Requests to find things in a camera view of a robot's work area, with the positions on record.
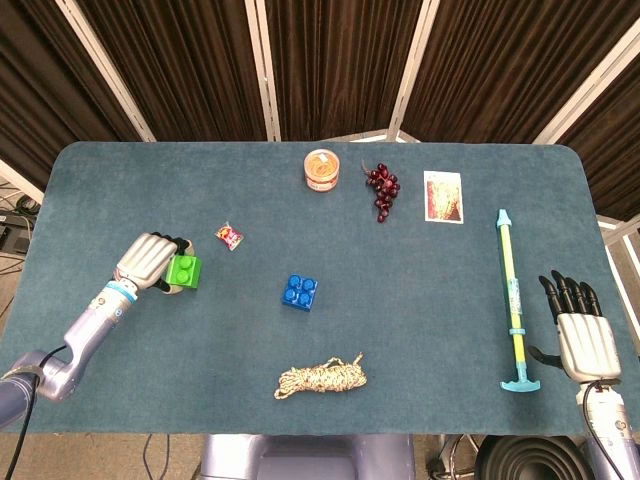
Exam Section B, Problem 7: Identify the coiled speckled rope bundle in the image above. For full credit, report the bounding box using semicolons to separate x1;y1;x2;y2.
273;351;369;401

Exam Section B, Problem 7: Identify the round orange food can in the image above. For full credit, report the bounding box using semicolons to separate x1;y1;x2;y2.
302;148;340;193

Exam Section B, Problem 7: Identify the dark folding screen partition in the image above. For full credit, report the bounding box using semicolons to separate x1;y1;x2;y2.
0;0;640;221

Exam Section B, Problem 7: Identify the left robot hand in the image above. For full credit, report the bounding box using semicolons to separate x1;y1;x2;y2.
112;231;197;296

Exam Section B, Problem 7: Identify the dark red grape bunch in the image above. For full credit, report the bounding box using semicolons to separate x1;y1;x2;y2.
361;159;402;224

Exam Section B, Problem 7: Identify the black ribbed round object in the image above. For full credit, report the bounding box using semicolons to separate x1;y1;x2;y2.
475;435;591;480

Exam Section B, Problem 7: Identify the blue toy brick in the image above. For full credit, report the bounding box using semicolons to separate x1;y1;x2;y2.
279;272;320;313

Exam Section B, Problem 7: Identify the black floor cable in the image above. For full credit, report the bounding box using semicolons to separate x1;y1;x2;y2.
143;433;171;480

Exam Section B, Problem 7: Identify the electronics and cables pile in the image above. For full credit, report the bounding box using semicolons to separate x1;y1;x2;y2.
0;182;42;271

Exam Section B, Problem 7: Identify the blue table mat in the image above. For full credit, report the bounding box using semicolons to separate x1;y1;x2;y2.
0;140;640;436

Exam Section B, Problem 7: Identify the green toy brick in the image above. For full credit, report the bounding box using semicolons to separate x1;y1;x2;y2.
164;254;204;291

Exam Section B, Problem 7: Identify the metal stool frame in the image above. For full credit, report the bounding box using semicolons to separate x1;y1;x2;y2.
425;433;484;480

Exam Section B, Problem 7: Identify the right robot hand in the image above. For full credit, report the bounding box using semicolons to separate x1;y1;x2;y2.
530;270;623;385

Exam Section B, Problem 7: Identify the teal and yellow water pump toy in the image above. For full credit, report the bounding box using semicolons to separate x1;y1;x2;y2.
495;208;542;393

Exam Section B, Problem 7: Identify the red candy wrapper packet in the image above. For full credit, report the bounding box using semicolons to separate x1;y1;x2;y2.
214;220;246;252

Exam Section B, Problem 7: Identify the robot torso base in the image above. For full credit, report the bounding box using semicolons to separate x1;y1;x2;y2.
198;433;417;480

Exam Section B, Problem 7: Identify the picture card with white border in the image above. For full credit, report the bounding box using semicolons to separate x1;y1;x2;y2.
423;170;465;224

